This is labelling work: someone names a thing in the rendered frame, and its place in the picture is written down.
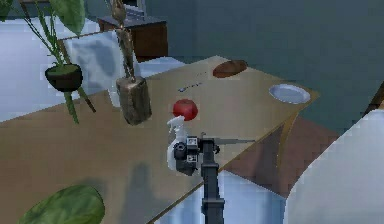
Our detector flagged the grey knife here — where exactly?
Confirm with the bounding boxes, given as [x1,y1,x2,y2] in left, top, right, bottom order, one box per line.
[213,136,257,147]

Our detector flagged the white spray bottle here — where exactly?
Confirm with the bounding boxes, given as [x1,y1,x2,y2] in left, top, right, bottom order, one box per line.
[166,115,190,172]

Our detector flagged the house plant in black pot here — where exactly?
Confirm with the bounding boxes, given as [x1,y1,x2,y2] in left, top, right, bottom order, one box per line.
[0,0,98,125]

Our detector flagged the dark brown cabinet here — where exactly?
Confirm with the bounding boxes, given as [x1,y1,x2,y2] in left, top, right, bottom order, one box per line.
[96,14,169,63]

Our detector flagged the grey laptop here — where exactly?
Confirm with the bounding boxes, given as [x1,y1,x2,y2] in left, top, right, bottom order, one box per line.
[121,0,148,22]

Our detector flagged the white round plate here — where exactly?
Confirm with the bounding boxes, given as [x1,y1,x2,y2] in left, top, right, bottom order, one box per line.
[268,83,312,105]

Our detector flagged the green lettuce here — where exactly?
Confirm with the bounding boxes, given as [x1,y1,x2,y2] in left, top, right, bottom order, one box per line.
[17,184,106,224]

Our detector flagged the red tomato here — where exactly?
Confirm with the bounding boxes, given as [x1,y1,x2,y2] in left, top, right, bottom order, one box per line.
[172,98,199,122]

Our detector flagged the white chair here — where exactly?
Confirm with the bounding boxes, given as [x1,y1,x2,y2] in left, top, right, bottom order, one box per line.
[57,29,186,108]
[155,169,288,224]
[283,108,384,224]

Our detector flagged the wooden table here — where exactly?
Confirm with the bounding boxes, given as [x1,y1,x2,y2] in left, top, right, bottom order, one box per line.
[0,54,321,224]

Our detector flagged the bronze statue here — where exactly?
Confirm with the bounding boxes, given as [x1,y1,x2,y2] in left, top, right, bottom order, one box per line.
[109,0,153,127]

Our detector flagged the small blue-grey utensil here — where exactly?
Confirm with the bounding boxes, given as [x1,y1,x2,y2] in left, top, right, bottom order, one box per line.
[177,81,205,93]

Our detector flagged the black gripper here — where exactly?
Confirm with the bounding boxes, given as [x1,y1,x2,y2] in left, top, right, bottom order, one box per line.
[172,141,201,177]

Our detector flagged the brown bread loaf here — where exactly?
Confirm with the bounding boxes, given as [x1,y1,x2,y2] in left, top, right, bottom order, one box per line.
[212,59,249,79]

